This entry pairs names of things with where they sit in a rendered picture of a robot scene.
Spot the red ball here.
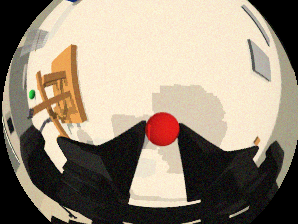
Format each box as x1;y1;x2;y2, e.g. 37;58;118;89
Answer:
146;112;180;147

